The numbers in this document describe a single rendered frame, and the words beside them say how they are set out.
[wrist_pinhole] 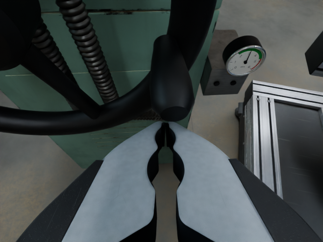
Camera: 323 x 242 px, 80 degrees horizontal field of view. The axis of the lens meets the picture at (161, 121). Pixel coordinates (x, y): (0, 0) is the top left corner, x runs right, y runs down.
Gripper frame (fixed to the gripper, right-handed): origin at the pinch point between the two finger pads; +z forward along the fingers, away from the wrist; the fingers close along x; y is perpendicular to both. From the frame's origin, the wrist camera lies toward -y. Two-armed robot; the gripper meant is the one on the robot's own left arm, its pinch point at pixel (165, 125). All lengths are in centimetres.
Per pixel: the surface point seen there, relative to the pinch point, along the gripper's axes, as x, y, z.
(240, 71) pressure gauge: 13.1, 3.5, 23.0
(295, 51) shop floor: 91, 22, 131
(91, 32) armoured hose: -7.3, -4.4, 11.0
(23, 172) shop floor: -64, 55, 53
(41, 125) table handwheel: -13.5, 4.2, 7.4
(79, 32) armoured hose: -8.2, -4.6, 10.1
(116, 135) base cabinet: -16, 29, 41
